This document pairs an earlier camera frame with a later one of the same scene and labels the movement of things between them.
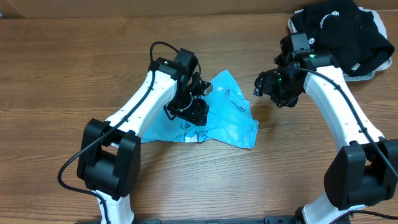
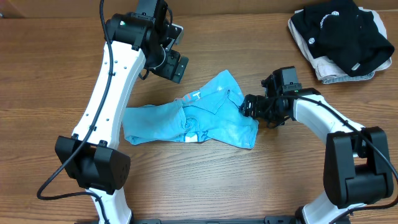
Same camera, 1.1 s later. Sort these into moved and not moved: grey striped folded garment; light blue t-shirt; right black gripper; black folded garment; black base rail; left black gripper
Moved: left black gripper; right black gripper
Not moved: black base rail; light blue t-shirt; black folded garment; grey striped folded garment
